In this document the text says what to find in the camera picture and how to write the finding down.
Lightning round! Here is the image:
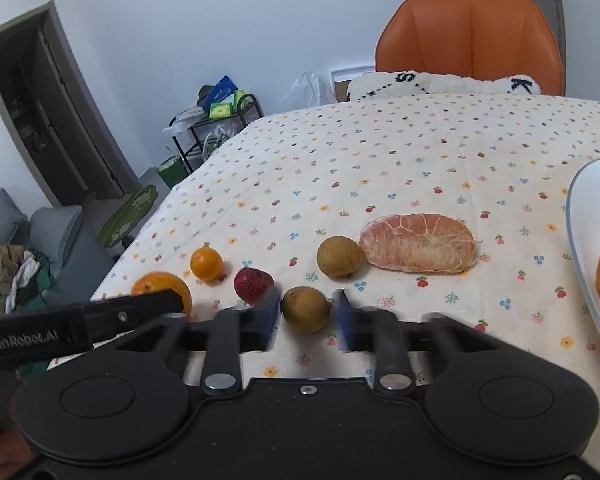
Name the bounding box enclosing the left hand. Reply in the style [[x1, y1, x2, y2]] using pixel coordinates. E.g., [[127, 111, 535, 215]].
[[0, 426, 34, 479]]

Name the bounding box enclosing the white plastic bag by wall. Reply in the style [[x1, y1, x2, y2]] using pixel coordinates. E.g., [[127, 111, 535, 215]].
[[282, 72, 337, 112]]

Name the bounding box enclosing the small orange mandarin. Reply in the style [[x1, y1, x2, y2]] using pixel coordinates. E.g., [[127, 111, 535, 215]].
[[189, 245, 224, 283]]

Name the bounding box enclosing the brown round fruit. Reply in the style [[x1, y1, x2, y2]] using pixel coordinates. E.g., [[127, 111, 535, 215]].
[[282, 286, 330, 334], [316, 236, 365, 278]]

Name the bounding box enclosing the large orange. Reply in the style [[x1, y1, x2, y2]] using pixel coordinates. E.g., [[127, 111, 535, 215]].
[[131, 271, 193, 315]]

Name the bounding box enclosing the peeled pomelo piece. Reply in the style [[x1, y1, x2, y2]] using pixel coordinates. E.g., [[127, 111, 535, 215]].
[[358, 212, 479, 274]]

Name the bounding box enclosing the black metal shelf rack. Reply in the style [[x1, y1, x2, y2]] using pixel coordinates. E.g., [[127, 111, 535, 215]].
[[162, 90, 264, 174]]

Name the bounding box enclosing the blue package on rack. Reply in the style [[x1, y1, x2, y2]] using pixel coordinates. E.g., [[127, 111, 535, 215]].
[[202, 76, 237, 112]]

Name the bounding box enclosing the grey sofa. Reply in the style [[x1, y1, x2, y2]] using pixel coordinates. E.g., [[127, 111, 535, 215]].
[[0, 188, 114, 313]]

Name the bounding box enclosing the floral tablecloth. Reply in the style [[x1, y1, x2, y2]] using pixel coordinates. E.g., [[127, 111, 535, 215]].
[[97, 96, 600, 438]]

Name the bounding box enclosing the red apple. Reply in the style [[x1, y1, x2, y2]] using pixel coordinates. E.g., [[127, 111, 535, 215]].
[[234, 266, 274, 304]]

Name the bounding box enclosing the white fluffy cushion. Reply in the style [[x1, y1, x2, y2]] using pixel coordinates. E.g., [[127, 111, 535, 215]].
[[347, 70, 542, 102]]

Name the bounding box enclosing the orange leather chair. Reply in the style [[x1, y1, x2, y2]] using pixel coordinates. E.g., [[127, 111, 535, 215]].
[[375, 0, 565, 96]]

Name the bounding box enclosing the cardboard box by wall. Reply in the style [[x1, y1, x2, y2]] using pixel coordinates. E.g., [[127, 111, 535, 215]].
[[334, 81, 350, 102]]

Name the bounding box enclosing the white ceramic bowl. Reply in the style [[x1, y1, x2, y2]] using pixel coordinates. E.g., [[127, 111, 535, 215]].
[[566, 158, 600, 333]]

